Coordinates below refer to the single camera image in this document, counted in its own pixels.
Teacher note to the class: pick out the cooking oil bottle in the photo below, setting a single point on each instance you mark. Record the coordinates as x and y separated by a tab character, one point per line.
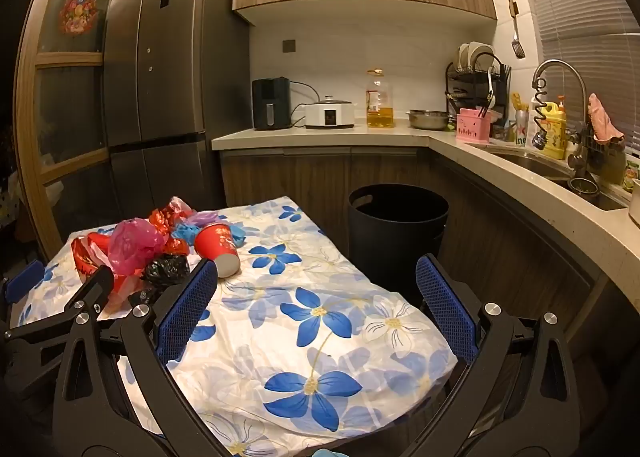
380	112

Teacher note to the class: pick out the grey window blinds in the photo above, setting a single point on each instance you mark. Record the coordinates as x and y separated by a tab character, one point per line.
590	37

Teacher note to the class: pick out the hanging metal spatula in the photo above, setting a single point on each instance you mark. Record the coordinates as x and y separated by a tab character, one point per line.
518	49

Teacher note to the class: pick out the red plastic bag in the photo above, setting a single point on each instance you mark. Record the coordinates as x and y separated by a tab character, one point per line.
87	252

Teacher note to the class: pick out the pink plastic bag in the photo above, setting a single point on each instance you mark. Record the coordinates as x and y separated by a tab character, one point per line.
132	244

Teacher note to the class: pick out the black round trash bin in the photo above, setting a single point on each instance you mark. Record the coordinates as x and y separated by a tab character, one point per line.
395	247

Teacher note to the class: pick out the pink cloth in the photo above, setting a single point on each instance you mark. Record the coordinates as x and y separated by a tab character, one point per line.
602	122

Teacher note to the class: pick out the colourful floral door sticker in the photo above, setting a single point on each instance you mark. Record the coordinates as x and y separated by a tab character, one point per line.
77	14

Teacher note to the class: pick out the steel sink strainer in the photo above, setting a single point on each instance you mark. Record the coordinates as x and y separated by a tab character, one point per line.
582	185

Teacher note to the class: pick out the yellow dish sponge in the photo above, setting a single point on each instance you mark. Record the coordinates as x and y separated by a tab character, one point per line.
515	101

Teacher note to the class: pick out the white spoon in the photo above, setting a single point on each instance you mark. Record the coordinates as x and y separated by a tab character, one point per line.
491	89

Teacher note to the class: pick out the stainless steel sink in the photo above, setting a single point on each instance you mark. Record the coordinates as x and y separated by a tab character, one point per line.
540	164

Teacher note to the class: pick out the white rice cooker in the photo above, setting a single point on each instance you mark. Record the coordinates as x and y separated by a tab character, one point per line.
330	114

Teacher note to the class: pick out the dark wall socket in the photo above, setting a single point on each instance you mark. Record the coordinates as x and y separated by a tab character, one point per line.
288	46

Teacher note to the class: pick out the grey steel refrigerator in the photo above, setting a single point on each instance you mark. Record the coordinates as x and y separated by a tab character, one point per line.
165	77

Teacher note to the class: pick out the black chopsticks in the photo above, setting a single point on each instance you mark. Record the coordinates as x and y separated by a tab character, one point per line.
484	112

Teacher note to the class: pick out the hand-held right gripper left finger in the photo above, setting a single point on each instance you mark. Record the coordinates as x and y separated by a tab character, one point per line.
185	309

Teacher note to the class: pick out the pink utensil holder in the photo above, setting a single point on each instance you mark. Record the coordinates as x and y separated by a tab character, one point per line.
472	129

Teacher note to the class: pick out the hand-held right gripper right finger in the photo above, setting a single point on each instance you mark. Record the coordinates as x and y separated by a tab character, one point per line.
445	299

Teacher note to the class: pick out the yellow detergent bottle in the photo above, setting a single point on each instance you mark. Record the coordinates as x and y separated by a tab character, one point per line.
555	137

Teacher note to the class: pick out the stainless steel bowl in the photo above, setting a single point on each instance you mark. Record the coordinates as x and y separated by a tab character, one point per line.
427	121

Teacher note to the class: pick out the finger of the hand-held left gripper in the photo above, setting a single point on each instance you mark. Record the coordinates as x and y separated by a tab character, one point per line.
100	282
24	281

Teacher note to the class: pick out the black plastic bag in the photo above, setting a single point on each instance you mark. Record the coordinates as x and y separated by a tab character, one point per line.
167	269

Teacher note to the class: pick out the black air fryer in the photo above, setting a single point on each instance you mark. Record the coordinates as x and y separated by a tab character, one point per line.
270	102

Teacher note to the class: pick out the silver beer can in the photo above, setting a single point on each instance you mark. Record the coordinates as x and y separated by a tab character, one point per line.
521	129

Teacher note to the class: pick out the blue floral blanket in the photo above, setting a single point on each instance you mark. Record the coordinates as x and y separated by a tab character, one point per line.
300	267

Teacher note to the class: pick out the white plate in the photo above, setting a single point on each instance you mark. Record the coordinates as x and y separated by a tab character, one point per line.
481	53
464	54

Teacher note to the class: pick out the lilac disposable glove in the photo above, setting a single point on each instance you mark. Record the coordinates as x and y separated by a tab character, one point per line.
207	219

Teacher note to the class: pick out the beige kitchen countertop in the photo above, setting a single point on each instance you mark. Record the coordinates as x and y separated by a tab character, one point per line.
575	217

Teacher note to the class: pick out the red paper cup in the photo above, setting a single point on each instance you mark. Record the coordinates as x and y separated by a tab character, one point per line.
215	242

